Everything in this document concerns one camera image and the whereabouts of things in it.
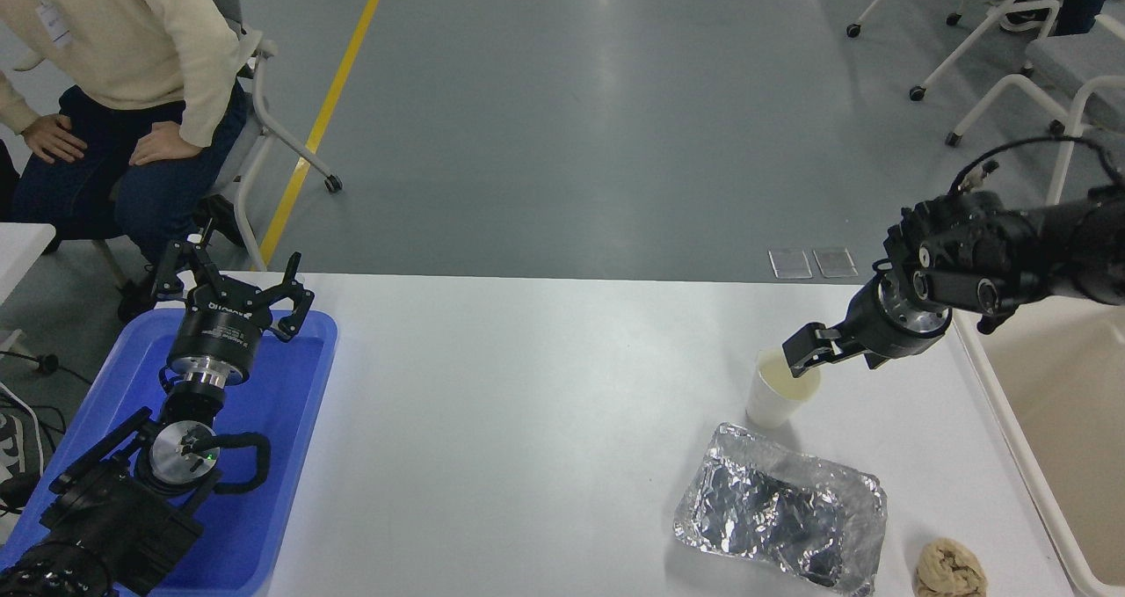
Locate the large pale bin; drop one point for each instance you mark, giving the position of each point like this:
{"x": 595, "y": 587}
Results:
{"x": 1063, "y": 421}

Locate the person's right hand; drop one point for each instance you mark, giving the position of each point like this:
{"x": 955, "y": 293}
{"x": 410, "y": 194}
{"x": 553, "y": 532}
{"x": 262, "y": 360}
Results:
{"x": 54, "y": 138}

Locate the crumpled silver foil tray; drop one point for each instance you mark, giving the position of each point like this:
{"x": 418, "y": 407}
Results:
{"x": 773, "y": 509}

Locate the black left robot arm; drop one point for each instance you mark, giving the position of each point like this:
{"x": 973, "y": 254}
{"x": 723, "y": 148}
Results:
{"x": 105, "y": 527}

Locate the clear floor plate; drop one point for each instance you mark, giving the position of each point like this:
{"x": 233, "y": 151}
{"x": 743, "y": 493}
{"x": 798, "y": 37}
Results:
{"x": 790, "y": 263}
{"x": 835, "y": 261}

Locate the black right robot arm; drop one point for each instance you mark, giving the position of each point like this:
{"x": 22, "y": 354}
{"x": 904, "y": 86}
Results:
{"x": 1011, "y": 245}

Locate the crumpled tan paper ball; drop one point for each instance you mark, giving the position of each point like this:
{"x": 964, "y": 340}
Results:
{"x": 949, "y": 571}

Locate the person's left hand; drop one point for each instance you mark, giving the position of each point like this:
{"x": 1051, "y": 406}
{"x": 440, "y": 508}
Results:
{"x": 167, "y": 144}

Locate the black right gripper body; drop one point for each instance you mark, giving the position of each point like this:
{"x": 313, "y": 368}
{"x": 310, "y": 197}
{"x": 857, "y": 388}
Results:
{"x": 883, "y": 333}

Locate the white paper cup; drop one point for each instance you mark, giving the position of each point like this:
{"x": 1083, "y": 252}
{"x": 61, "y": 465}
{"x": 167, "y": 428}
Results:
{"x": 773, "y": 408}

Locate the small white table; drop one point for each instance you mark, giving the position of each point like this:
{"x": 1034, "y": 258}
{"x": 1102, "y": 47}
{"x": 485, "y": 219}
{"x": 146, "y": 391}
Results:
{"x": 18, "y": 250}

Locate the blue plastic tray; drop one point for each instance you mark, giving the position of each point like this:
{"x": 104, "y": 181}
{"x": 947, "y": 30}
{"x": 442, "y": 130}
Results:
{"x": 281, "y": 404}

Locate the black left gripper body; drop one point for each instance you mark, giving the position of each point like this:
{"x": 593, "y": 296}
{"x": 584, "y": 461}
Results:
{"x": 215, "y": 338}

